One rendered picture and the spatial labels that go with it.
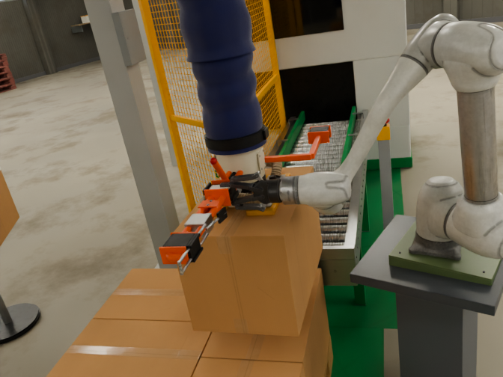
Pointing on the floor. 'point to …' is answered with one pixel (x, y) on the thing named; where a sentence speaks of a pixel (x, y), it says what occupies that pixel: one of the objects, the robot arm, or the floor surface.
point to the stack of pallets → (6, 75)
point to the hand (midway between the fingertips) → (221, 193)
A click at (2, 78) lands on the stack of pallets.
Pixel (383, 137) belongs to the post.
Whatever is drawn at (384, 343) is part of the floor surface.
